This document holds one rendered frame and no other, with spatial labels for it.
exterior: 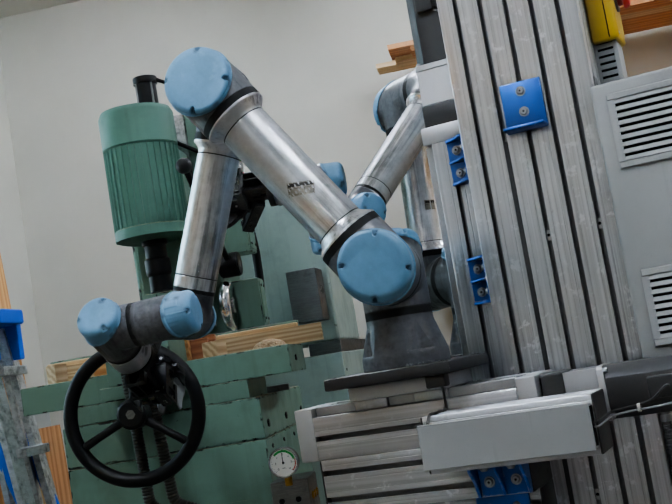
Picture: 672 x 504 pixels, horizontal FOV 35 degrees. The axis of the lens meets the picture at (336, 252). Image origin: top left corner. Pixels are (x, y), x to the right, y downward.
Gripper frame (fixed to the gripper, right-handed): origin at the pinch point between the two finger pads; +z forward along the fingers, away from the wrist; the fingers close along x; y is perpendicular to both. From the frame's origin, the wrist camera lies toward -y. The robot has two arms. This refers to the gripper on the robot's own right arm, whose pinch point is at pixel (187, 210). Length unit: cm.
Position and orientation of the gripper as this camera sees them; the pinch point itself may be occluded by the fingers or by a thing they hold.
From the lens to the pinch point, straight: 237.3
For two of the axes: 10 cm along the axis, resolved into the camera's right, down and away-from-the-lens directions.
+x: 0.8, 8.3, -5.6
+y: -1.8, -5.4, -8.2
